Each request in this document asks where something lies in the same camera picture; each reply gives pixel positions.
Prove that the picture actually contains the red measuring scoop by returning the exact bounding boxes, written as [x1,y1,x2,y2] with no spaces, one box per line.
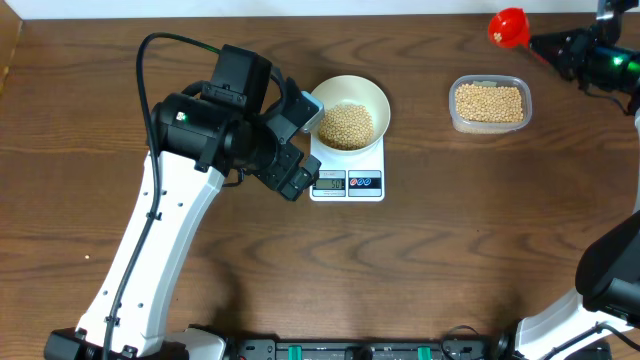
[487,7,546,63]

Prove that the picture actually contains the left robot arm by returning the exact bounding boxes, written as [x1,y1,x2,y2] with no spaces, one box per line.
[44,45,324,359]

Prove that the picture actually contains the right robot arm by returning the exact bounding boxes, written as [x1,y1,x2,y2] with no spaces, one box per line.
[495,23,639,359]

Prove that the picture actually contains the white digital kitchen scale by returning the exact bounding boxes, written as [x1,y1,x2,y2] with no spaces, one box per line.
[309,138,385,202]

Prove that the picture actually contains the soybeans in bowl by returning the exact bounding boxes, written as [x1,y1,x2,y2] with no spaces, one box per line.
[317,104,374,151]

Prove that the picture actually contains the cream bowl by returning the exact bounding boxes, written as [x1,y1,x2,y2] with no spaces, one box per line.
[311,75,391,155]

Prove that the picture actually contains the soybeans in container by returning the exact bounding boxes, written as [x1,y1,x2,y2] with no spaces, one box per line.
[454,84,524,123]

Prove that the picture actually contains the clear plastic container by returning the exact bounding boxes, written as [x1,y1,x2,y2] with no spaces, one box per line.
[449,75,533,135]

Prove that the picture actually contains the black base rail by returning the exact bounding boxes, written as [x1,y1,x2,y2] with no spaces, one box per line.
[149,324,614,360]

